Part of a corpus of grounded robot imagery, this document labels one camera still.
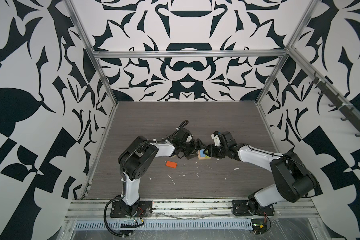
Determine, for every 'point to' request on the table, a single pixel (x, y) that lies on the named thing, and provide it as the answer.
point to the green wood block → (207, 156)
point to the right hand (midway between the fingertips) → (206, 150)
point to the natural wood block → (202, 158)
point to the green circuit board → (259, 226)
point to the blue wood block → (202, 154)
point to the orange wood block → (170, 163)
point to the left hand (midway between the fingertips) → (206, 148)
